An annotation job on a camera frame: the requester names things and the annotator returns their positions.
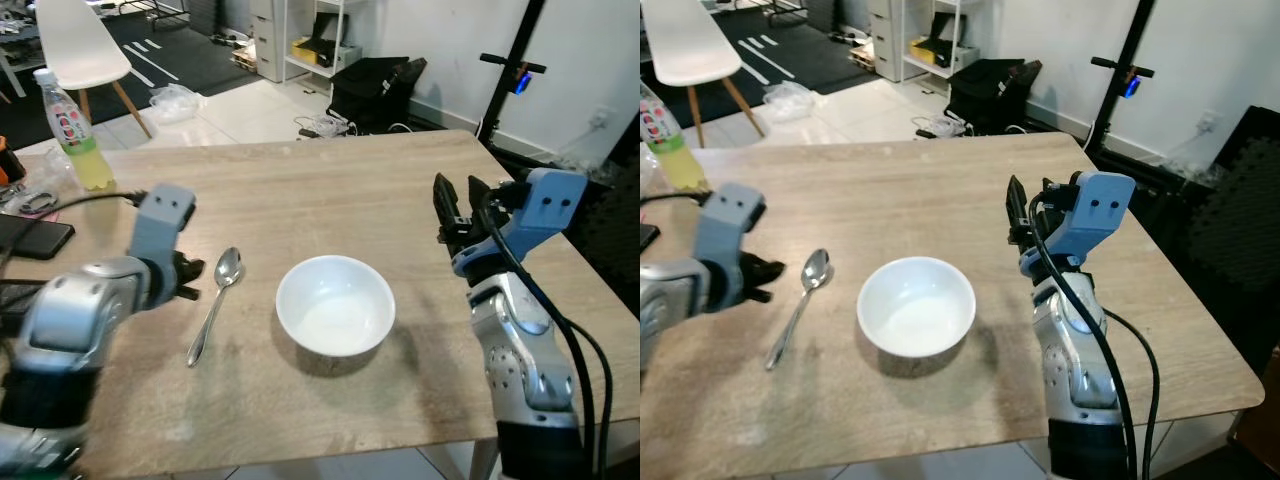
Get black bag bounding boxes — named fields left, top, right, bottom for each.
left=945, top=58, right=1042, bottom=137
left=328, top=57, right=429, bottom=137

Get clear plastic bag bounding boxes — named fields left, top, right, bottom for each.
left=148, top=84, right=207, bottom=126
left=763, top=80, right=824, bottom=124

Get orange and black object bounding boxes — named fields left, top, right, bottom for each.
left=0, top=140, right=27, bottom=188

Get silver metal spoon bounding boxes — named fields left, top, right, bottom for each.
left=186, top=247, right=244, bottom=368
left=765, top=249, right=832, bottom=372

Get black floor mat white stripes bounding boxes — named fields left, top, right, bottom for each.
left=0, top=5, right=257, bottom=151
left=735, top=8, right=873, bottom=101

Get plastic bottle with yellow drink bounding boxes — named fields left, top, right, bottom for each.
left=33, top=68, right=116, bottom=192
left=640, top=85, right=709, bottom=192

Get black stand pole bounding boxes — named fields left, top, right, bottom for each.
left=1087, top=0, right=1157, bottom=153
left=477, top=0, right=549, bottom=153

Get white ceramic bowl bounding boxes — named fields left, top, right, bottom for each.
left=856, top=257, right=977, bottom=360
left=276, top=255, right=397, bottom=359

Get white drawer cabinet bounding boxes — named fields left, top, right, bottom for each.
left=250, top=0, right=291, bottom=84
left=868, top=0, right=906, bottom=82

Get white metal shelf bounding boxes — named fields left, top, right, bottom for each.
left=282, top=0, right=363, bottom=80
left=900, top=0, right=976, bottom=80

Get white chair with wooden legs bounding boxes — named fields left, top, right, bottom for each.
left=35, top=0, right=154, bottom=140
left=640, top=0, right=767, bottom=150

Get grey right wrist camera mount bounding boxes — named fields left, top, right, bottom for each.
left=452, top=168, right=589, bottom=278
left=1020, top=172, right=1137, bottom=277

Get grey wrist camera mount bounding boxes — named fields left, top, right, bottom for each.
left=1020, top=172, right=1137, bottom=277
left=692, top=183, right=768, bottom=264
left=128, top=185, right=197, bottom=264
left=452, top=168, right=589, bottom=278

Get black foam puzzle mat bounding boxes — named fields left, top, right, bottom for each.
left=1165, top=105, right=1280, bottom=373

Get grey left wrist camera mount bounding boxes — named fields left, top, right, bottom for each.
left=692, top=183, right=768, bottom=264
left=128, top=185, right=197, bottom=264

